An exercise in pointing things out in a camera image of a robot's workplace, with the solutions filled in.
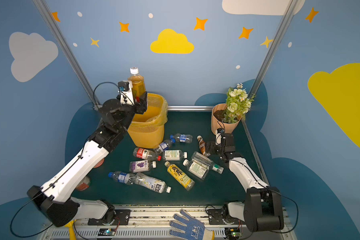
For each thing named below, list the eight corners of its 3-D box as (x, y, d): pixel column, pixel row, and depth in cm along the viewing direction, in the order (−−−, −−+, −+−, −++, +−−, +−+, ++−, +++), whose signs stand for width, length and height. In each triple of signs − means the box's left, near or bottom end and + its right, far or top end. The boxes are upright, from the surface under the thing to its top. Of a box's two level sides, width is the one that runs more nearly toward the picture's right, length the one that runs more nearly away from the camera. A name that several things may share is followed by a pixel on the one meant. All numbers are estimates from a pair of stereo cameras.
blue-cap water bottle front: (108, 179, 87) (106, 176, 84) (113, 171, 90) (111, 168, 87) (134, 186, 84) (132, 183, 81) (137, 177, 87) (136, 175, 84)
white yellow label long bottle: (132, 183, 85) (131, 181, 82) (138, 173, 89) (136, 171, 86) (168, 197, 81) (167, 195, 78) (172, 186, 84) (172, 184, 81)
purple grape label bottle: (129, 172, 90) (127, 170, 88) (131, 162, 94) (130, 160, 92) (155, 172, 90) (155, 170, 88) (156, 162, 95) (156, 160, 93)
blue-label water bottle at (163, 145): (155, 150, 99) (154, 148, 97) (166, 139, 104) (166, 137, 102) (161, 154, 96) (161, 152, 95) (172, 143, 102) (172, 141, 100)
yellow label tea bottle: (162, 168, 91) (161, 165, 88) (169, 161, 94) (169, 158, 91) (189, 193, 82) (190, 190, 79) (196, 184, 85) (197, 181, 82)
